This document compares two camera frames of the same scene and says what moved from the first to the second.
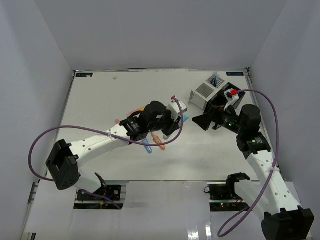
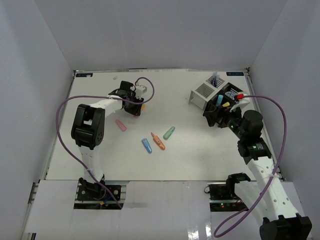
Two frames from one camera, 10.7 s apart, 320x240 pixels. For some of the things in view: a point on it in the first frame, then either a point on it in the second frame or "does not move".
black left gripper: (173, 125) to (136, 111)
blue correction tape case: (147, 147) does not move
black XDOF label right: (234, 73) does not move
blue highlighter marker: (185, 117) to (220, 98)
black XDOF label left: (84, 74) does not move
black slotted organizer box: (219, 100) does not move
